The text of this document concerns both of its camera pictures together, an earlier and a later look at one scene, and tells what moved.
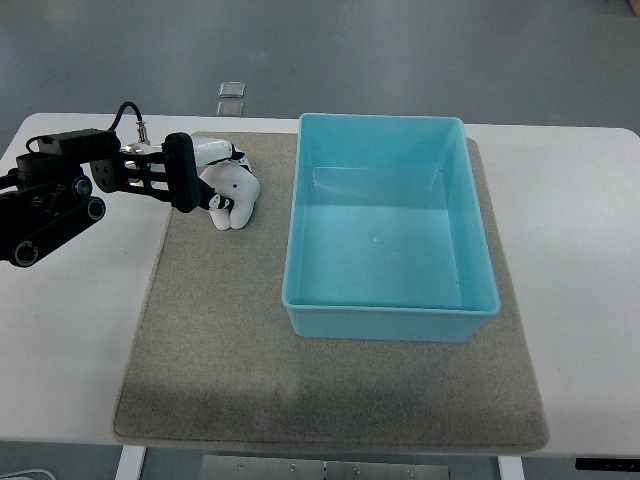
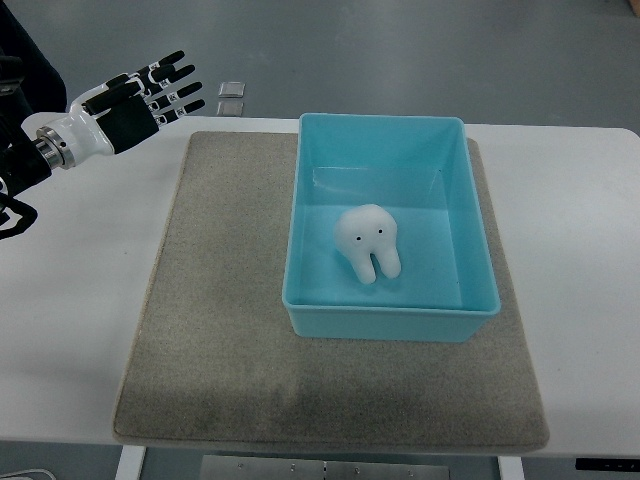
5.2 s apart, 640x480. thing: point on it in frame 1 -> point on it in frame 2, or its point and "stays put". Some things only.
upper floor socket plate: (231, 89) stays put
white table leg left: (131, 462) stays put
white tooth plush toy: (235, 182) -> (365, 230)
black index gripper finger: (240, 158) -> (144, 72)
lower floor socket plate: (229, 108) stays put
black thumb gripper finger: (209, 199) -> (116, 92)
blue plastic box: (386, 237) stays put
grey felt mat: (211, 364) stays put
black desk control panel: (607, 464) stays put
